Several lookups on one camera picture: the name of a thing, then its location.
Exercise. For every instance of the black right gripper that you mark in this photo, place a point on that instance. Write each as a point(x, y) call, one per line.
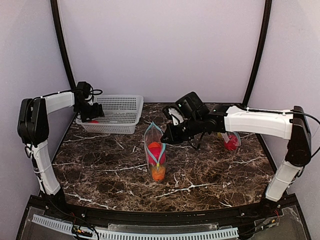
point(175, 132)

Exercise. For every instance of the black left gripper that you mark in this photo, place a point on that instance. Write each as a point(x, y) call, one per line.
point(94, 112)

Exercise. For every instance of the red toy pepper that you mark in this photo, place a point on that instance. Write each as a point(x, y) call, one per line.
point(93, 122)

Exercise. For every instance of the clear zip bag blue zipper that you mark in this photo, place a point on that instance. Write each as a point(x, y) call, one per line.
point(153, 133)

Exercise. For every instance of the pink toy fruit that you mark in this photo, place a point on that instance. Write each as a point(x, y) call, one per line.
point(156, 157)

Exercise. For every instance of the orange green toy mango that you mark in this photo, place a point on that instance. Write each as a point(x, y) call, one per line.
point(158, 173)

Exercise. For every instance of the clear zip bag yellow slider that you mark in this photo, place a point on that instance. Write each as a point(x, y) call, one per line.
point(226, 138)

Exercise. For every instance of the red toy apple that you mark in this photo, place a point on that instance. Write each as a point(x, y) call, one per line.
point(232, 144)

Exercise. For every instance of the orange toy pumpkin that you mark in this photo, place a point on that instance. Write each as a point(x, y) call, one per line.
point(155, 145)

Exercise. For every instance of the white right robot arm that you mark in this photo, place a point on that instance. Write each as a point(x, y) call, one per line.
point(190, 117)

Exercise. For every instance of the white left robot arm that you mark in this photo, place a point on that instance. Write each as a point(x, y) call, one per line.
point(33, 127)

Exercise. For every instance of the white perforated plastic basket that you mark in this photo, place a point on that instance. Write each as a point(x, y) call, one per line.
point(121, 114)

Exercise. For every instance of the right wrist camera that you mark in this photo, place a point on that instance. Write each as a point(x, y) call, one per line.
point(172, 113)

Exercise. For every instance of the black front frame rail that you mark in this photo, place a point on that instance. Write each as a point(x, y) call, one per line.
point(235, 216)

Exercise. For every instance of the left black frame post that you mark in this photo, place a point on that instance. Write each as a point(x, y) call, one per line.
point(61, 43)

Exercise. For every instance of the black frame post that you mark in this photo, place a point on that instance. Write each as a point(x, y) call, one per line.
point(259, 51)
point(61, 43)

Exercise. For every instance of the white slotted cable duct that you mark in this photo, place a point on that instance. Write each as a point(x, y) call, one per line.
point(66, 227)

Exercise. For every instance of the right black frame post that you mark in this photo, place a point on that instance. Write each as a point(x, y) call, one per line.
point(259, 51)

